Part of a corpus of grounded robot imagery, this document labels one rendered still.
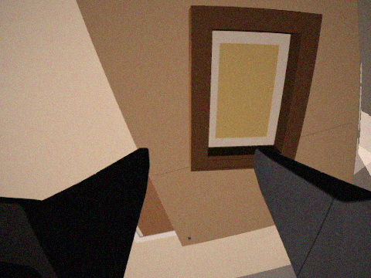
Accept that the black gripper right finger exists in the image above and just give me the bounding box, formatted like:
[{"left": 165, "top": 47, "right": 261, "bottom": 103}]
[{"left": 253, "top": 148, "right": 371, "bottom": 278}]

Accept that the brown picture frame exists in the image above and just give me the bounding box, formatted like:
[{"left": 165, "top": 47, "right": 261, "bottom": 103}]
[{"left": 189, "top": 5, "right": 322, "bottom": 171}]

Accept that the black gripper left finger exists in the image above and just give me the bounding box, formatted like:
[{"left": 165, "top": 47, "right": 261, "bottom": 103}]
[{"left": 0, "top": 148, "right": 149, "bottom": 278}]

